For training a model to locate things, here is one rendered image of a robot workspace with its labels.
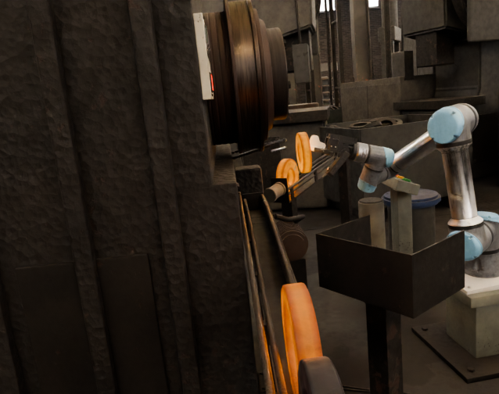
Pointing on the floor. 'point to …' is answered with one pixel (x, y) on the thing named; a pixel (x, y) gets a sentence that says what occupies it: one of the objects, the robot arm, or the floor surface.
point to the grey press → (461, 64)
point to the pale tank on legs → (332, 55)
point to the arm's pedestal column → (472, 340)
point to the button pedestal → (401, 213)
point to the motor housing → (295, 248)
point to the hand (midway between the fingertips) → (303, 147)
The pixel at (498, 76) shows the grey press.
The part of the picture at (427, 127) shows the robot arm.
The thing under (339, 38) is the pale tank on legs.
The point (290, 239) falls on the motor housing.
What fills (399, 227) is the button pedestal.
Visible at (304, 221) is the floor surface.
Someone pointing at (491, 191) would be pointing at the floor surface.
